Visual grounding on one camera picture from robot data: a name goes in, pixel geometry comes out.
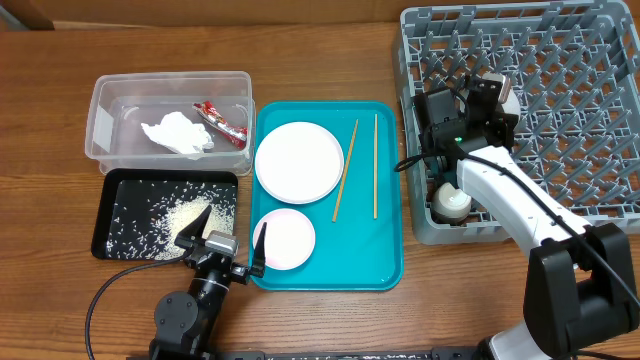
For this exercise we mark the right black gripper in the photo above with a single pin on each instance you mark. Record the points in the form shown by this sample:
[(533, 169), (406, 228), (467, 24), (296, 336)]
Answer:
[(505, 123)]

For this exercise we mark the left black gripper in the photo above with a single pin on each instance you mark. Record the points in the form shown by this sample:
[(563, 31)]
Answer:
[(240, 273)]

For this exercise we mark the grey bowl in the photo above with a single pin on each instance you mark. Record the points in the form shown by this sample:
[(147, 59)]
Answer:
[(512, 105)]

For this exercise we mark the pink bowl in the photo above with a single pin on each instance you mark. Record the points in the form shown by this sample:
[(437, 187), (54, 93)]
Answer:
[(289, 239)]

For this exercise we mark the white cup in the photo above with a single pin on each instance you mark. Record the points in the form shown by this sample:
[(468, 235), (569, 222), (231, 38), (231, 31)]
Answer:
[(450, 205)]

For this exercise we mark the wooden chopstick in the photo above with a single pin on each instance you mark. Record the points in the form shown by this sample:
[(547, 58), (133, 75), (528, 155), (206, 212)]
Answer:
[(375, 168), (345, 171)]

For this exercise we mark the large white plate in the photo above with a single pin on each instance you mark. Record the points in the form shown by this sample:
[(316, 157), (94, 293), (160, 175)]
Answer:
[(299, 163)]

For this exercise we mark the red sauce packet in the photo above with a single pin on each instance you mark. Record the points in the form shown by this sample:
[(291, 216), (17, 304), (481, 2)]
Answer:
[(237, 135)]

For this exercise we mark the white napkin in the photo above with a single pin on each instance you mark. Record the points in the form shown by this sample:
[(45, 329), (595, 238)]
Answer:
[(179, 134)]

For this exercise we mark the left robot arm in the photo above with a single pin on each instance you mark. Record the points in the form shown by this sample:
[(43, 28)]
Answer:
[(184, 320)]

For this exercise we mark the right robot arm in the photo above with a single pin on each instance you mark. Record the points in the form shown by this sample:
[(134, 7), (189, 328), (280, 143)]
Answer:
[(580, 287)]

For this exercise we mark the spilled rice pile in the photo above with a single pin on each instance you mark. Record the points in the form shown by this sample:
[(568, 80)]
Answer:
[(147, 215)]

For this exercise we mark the grey dish rack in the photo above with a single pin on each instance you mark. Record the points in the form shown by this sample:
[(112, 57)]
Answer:
[(574, 68)]

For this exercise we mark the black rectangular tray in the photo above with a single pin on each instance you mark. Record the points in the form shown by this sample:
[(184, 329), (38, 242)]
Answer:
[(114, 177)]

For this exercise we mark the teal serving tray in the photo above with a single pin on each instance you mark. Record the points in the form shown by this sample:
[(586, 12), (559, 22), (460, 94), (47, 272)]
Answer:
[(358, 252)]

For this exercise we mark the clear plastic bin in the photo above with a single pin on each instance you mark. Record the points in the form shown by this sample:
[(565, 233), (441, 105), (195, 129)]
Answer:
[(121, 104)]

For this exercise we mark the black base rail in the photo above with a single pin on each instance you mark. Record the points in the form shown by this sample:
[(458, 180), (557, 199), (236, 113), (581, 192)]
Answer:
[(436, 353)]

